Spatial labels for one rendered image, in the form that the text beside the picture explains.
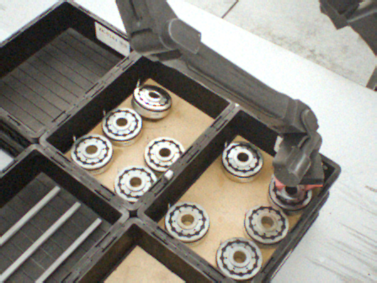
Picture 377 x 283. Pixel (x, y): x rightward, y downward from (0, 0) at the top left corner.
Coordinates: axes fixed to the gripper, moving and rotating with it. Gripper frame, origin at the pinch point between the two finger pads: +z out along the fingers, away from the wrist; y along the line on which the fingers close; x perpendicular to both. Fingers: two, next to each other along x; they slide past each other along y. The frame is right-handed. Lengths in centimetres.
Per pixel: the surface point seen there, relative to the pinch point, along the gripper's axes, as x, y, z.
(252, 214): -6.5, -10.2, 1.1
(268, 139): 13.1, -4.7, -1.4
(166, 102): 25.8, -29.9, -0.6
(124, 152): 12.8, -40.6, 3.1
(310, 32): 143, 44, 85
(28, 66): 41, -68, 2
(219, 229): -8.8, -17.8, 3.9
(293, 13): 156, 36, 85
